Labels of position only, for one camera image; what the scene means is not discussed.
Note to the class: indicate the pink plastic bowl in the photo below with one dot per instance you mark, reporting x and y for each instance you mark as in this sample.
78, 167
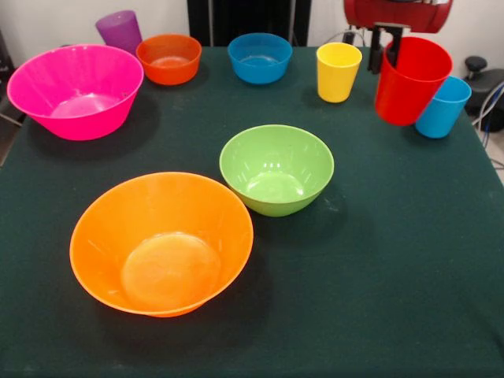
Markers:
75, 78

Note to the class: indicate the orange plastic bowl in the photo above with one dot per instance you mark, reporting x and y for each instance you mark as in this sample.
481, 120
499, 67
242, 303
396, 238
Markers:
169, 63

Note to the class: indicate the blue plastic cup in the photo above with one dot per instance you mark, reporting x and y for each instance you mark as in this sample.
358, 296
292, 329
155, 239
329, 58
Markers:
445, 114

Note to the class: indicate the blue plastic bowl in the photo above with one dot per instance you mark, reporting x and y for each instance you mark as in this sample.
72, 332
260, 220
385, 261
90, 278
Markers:
260, 63

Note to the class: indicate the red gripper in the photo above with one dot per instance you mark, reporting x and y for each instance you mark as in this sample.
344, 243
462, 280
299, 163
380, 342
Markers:
397, 13

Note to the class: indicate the dark green tablecloth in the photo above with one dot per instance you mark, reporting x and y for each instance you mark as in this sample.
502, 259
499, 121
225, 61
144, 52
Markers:
354, 275

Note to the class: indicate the yellow plastic bowl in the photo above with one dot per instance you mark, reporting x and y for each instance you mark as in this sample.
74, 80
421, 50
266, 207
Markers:
157, 220

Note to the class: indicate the red plastic cup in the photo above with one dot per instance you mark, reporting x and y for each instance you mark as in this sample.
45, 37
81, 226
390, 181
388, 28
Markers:
409, 90

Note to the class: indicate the green plastic bowl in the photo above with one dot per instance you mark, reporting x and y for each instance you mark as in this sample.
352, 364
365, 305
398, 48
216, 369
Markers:
275, 177

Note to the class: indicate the purple plastic cup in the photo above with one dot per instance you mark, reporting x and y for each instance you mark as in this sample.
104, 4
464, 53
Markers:
118, 29

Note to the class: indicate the yellow plastic cup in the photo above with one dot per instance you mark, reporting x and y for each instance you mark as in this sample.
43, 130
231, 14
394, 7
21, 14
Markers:
338, 78

